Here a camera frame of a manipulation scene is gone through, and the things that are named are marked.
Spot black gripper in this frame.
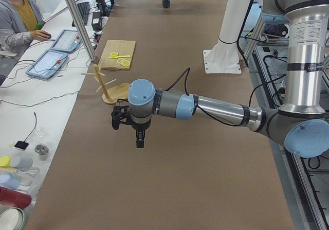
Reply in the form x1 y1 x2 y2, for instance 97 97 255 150
132 120 151 148

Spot dark blue mug yellow inside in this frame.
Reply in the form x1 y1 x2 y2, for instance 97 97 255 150
162 0 171 8

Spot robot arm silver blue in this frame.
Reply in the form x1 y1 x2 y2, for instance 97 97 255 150
128 0 328 158

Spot wooden cup storage rack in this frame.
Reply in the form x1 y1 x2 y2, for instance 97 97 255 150
82 64 130 104

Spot small steel cup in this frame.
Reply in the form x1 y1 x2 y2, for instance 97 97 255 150
34 144 49 161

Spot grey cup lying down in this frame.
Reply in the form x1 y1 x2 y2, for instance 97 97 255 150
9 156 33 172

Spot yellow cup lying down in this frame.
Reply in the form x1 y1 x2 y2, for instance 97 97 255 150
0 156 11 168

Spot yellow toy knife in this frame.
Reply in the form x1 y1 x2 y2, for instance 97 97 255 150
108 55 131 59

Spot yellow lemon slice toy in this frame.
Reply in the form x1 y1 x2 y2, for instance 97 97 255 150
109 51 119 58

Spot wooden cutting board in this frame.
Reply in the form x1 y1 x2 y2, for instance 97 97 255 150
98 40 136 70

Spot near teach pendant tablet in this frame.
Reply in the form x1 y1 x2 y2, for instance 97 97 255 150
26 49 68 80

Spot teach pendant tablet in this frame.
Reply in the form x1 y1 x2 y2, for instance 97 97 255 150
26 49 68 80
50 29 81 53

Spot small black square pad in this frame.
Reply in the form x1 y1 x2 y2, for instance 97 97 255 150
14 140 29 150

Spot far teach pendant tablet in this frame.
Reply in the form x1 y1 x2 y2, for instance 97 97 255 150
50 29 81 53

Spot black power adapter box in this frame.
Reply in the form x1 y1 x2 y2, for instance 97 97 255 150
92 12 102 31

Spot black keyboard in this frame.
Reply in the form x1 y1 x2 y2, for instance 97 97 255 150
77 2 90 25

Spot red thermos bottle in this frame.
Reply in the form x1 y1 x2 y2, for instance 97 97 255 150
1 187 32 209

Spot white green bowl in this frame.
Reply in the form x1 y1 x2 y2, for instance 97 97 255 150
0 207 27 230

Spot person in grey jacket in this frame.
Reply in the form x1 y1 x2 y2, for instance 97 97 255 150
1 0 49 59

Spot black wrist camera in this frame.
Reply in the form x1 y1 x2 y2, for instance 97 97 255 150
111 105 132 130

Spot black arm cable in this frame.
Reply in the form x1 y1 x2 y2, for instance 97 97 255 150
164 66 273 127

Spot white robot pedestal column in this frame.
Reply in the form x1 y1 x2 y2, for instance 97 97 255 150
203 0 253 74

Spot aluminium frame post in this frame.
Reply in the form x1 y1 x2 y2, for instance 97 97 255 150
65 0 96 62

